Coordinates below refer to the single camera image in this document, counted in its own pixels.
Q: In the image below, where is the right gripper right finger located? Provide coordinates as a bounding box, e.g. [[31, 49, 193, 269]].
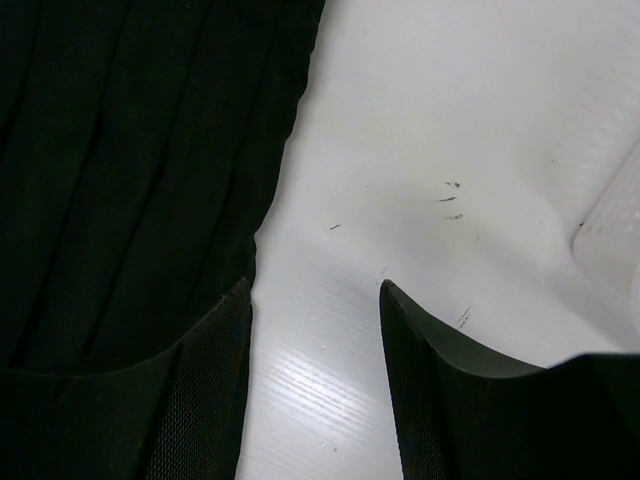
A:
[[379, 281, 639, 479]]

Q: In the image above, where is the black pleated skirt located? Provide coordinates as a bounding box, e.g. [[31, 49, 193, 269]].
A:
[[1, 1, 323, 369]]

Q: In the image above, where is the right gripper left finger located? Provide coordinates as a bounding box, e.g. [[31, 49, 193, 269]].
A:
[[1, 280, 252, 479]]

